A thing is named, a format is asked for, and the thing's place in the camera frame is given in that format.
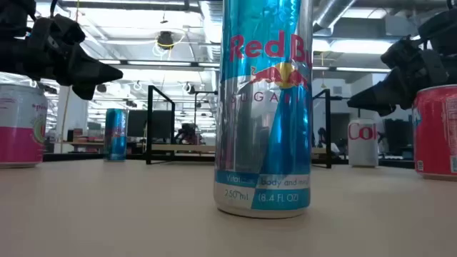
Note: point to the pink and white soda can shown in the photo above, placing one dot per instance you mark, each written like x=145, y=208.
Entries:
x=21, y=142

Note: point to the round black ceiling speaker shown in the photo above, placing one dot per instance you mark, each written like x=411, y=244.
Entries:
x=101, y=88

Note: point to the white Diet Coke can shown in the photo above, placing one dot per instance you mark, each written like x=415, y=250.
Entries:
x=362, y=150

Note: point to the round silver ventilation duct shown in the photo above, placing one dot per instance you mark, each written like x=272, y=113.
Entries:
x=214, y=21

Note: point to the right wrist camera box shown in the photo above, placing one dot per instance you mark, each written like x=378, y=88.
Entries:
x=398, y=53

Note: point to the person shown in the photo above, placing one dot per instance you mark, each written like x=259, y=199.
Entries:
x=333, y=148
x=185, y=133

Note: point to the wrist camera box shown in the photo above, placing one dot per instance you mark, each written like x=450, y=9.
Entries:
x=398, y=53
x=59, y=30

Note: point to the black frame shelf, wooden board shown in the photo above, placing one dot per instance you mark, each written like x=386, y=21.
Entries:
x=149, y=125

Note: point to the black computer monitor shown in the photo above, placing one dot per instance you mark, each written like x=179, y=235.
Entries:
x=137, y=123

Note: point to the large Red Bull sugarfree can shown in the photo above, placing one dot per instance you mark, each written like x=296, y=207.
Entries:
x=264, y=125

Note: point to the long ceiling light strip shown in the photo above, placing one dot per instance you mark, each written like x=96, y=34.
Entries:
x=160, y=63

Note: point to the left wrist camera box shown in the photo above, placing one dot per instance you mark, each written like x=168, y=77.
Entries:
x=59, y=30

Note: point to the small Red Bull sugarfree can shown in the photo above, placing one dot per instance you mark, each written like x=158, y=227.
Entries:
x=115, y=135

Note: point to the wooden desk with stacked items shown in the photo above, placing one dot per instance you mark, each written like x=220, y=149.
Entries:
x=85, y=143

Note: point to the dark office monitor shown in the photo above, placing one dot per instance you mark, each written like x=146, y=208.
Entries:
x=396, y=132

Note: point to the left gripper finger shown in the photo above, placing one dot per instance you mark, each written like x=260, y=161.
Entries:
x=85, y=92
x=93, y=73

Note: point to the red Fanta can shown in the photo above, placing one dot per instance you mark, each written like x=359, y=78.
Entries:
x=435, y=135

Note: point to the black ceiling dome device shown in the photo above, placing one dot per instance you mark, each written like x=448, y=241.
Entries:
x=165, y=39

